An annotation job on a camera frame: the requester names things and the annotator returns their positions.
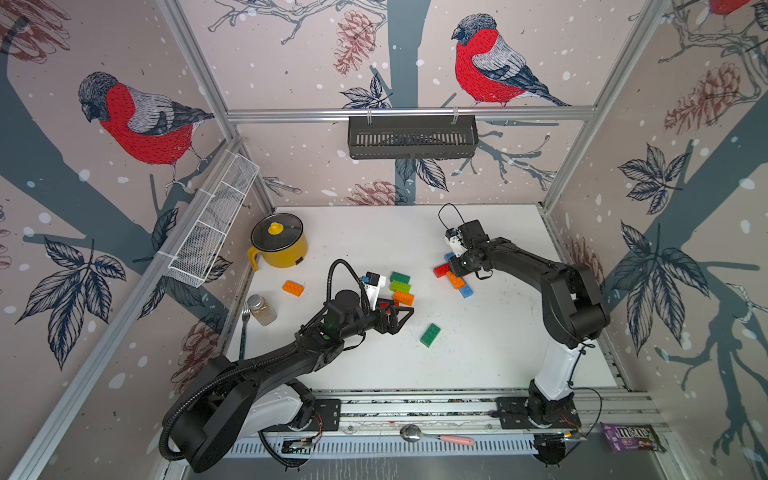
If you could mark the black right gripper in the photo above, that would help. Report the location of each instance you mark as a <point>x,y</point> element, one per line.
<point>454,266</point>

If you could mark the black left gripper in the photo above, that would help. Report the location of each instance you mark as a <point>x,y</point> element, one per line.
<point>392,327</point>

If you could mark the lime green lego brick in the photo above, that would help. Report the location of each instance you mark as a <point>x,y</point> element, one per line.
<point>397,286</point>

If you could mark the orange lego brick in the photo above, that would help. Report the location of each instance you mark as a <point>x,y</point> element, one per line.
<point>293,288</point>
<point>402,298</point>
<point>457,282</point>

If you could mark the dark green lego brick top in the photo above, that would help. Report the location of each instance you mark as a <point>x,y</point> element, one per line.
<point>399,277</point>

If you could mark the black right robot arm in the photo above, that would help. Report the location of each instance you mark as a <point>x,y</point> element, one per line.
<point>574,310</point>

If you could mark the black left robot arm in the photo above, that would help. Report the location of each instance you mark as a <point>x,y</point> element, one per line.
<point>204,423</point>

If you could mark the orange lego brick in stack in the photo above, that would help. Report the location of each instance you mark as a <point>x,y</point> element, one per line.
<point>402,298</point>

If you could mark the small glass spice jar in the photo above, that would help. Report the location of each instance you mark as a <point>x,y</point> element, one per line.
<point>261,310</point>

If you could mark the yellow pot with black lid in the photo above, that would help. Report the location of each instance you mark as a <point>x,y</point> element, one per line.
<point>279,240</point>

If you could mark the purple candy packet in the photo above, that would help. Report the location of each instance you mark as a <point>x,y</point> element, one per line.
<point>632,438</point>

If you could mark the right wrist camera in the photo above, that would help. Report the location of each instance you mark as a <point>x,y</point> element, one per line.
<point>454,241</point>

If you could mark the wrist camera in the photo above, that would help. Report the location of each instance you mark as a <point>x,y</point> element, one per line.
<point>373,284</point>
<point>454,241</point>

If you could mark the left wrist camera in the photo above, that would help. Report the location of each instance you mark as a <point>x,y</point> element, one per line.
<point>373,284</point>

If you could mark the spoon with pink handle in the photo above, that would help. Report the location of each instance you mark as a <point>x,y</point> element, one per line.
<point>412,433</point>

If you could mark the fork with green handle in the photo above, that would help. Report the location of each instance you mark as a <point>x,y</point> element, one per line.
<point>245,317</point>

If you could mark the black hanging wire basket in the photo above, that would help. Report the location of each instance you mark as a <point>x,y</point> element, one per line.
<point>412,137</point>

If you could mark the white wire mesh shelf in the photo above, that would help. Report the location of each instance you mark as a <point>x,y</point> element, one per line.
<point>211,215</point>

